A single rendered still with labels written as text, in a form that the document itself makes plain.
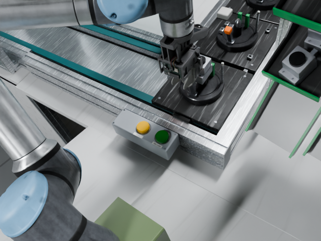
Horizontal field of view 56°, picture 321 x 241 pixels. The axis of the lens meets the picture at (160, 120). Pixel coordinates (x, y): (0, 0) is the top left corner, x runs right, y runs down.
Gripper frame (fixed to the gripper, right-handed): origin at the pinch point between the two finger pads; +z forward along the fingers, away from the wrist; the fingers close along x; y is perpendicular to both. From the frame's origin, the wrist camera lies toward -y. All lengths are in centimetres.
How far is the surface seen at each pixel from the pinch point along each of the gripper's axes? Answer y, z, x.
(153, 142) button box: 17.0, 11.2, -3.0
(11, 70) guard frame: 14, 19, -82
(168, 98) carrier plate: 1.7, 10.2, -7.2
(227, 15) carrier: -40.5, 8.2, -7.8
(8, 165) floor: 43, 107, -128
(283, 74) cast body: 0.8, -15.1, 24.6
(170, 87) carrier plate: -2.6, 10.2, -9.2
